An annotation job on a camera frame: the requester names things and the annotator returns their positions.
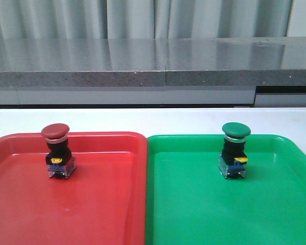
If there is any grey stone countertop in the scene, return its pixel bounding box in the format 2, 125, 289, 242
0, 36, 306, 108

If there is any white pleated curtain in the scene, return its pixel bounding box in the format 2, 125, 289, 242
0, 1, 293, 39

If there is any red mushroom push button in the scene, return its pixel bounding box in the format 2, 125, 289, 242
41, 123, 77, 179

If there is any green plastic tray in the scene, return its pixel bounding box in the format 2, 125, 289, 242
145, 135, 306, 244

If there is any red plastic tray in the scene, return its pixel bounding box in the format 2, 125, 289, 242
0, 132, 147, 244

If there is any green mushroom push button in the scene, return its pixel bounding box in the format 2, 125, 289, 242
218, 122, 251, 179

